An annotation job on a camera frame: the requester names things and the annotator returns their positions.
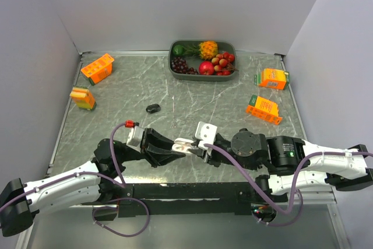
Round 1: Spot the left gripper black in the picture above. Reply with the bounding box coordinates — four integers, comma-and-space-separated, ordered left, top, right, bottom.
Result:
118, 127, 186, 167

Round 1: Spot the black charging case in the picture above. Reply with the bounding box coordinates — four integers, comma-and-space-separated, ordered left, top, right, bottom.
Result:
146, 104, 161, 114

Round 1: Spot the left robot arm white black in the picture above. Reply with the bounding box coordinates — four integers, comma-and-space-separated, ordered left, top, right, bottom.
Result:
1, 126, 192, 237

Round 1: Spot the orange flat box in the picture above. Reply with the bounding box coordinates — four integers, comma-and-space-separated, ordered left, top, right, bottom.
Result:
246, 94, 283, 125

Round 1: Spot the red apple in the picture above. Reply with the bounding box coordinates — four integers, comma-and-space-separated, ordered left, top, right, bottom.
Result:
198, 61, 214, 75

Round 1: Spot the red lychee bunch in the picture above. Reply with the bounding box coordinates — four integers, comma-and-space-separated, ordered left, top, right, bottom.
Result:
211, 52, 238, 76

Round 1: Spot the orange yellow carton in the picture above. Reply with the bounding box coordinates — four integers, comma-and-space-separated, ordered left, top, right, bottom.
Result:
69, 87, 97, 111

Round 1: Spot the dark grape bunch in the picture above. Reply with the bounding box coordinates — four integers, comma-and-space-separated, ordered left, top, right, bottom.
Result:
170, 57, 198, 75

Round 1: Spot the orange juice carton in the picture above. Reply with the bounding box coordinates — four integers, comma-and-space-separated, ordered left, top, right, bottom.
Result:
80, 54, 114, 86

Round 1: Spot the orange pineapple toy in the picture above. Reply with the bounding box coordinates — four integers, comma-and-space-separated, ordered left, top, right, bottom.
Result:
184, 41, 219, 60

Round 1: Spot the green lime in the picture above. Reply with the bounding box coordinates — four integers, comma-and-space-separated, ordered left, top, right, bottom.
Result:
172, 44, 185, 57

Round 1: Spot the orange green box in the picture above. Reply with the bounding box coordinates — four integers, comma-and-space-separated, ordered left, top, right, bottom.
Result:
254, 68, 290, 90

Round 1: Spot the grey fruit tray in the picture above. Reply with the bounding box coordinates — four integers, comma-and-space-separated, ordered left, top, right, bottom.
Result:
168, 40, 238, 82

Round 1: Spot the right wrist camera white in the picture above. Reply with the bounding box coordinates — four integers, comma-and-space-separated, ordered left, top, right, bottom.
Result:
193, 121, 217, 150

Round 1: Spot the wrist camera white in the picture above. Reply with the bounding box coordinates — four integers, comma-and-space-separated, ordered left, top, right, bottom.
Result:
125, 120, 144, 150
193, 121, 217, 150

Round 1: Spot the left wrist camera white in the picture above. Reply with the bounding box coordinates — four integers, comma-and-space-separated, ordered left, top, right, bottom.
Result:
125, 120, 144, 150

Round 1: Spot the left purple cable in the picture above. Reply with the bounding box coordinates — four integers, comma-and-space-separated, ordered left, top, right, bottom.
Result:
0, 122, 151, 237

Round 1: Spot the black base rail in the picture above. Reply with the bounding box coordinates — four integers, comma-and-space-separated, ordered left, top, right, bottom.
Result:
80, 181, 292, 219

